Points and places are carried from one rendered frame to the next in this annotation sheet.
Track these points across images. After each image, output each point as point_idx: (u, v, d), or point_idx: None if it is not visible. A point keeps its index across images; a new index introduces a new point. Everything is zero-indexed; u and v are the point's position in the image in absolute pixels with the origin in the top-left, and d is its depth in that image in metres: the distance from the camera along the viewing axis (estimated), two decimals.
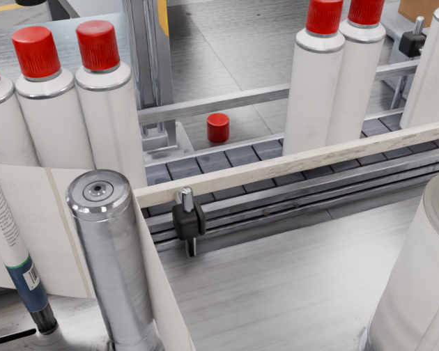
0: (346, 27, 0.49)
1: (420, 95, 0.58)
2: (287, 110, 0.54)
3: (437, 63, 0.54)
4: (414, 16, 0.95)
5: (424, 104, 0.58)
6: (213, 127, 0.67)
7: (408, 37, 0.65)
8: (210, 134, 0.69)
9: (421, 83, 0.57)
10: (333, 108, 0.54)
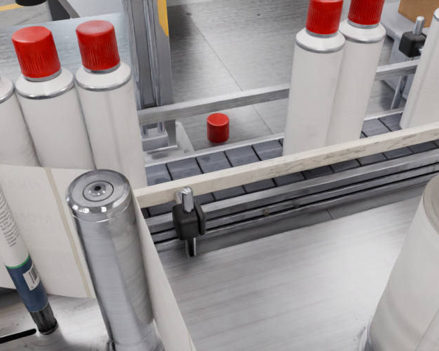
0: (346, 27, 0.49)
1: (420, 95, 0.58)
2: (287, 110, 0.54)
3: (437, 63, 0.54)
4: (414, 16, 0.95)
5: (424, 104, 0.58)
6: (213, 127, 0.67)
7: (408, 37, 0.65)
8: (210, 134, 0.69)
9: (421, 83, 0.57)
10: (333, 108, 0.54)
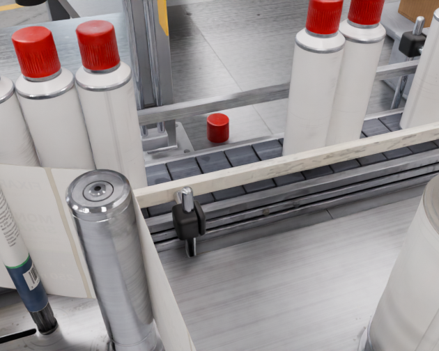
0: (346, 27, 0.49)
1: (420, 95, 0.58)
2: (287, 110, 0.54)
3: (437, 63, 0.54)
4: (414, 16, 0.95)
5: (424, 104, 0.58)
6: (213, 127, 0.67)
7: (408, 37, 0.65)
8: (210, 134, 0.69)
9: (421, 83, 0.57)
10: (333, 108, 0.54)
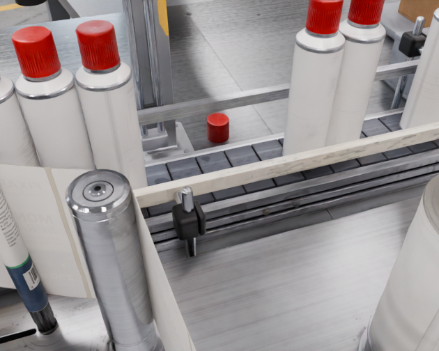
0: (346, 27, 0.49)
1: (420, 95, 0.58)
2: (287, 110, 0.54)
3: (437, 63, 0.54)
4: (414, 16, 0.95)
5: (424, 104, 0.58)
6: (213, 127, 0.67)
7: (408, 37, 0.65)
8: (210, 134, 0.69)
9: (421, 83, 0.57)
10: (333, 108, 0.54)
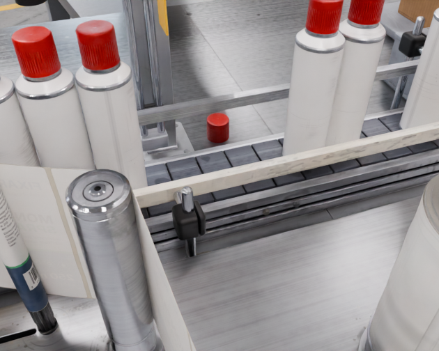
0: (346, 27, 0.49)
1: (420, 95, 0.58)
2: (287, 110, 0.54)
3: (437, 63, 0.54)
4: (414, 16, 0.95)
5: (424, 104, 0.58)
6: (213, 127, 0.67)
7: (408, 37, 0.65)
8: (210, 134, 0.69)
9: (421, 83, 0.57)
10: (333, 108, 0.54)
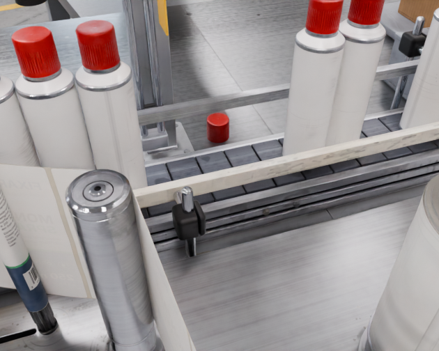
0: (346, 27, 0.49)
1: (420, 95, 0.58)
2: (287, 110, 0.54)
3: (437, 63, 0.54)
4: (414, 16, 0.95)
5: (424, 104, 0.58)
6: (213, 127, 0.67)
7: (408, 37, 0.65)
8: (210, 134, 0.69)
9: (421, 83, 0.57)
10: (333, 108, 0.54)
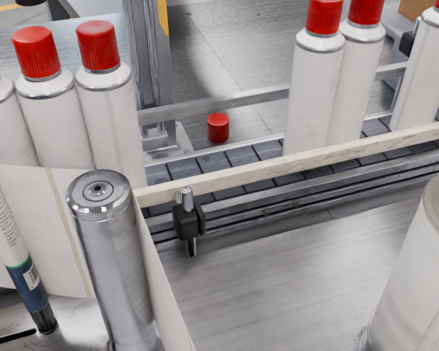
0: (346, 27, 0.49)
1: (408, 97, 0.58)
2: (287, 110, 0.54)
3: (424, 65, 0.54)
4: (414, 16, 0.95)
5: (412, 106, 0.58)
6: (213, 127, 0.67)
7: (408, 37, 0.65)
8: (210, 134, 0.69)
9: (409, 85, 0.57)
10: (333, 108, 0.54)
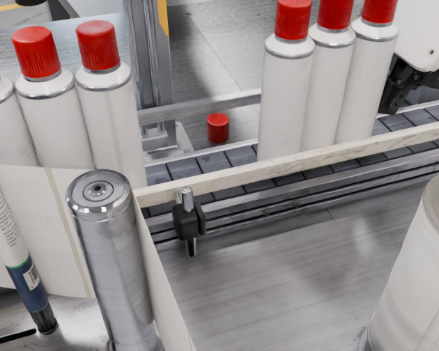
0: (315, 31, 0.48)
1: (341, 109, 0.55)
2: (260, 117, 0.53)
3: (353, 76, 0.52)
4: None
5: (345, 118, 0.56)
6: (213, 127, 0.67)
7: None
8: (210, 134, 0.69)
9: None
10: (305, 113, 0.54)
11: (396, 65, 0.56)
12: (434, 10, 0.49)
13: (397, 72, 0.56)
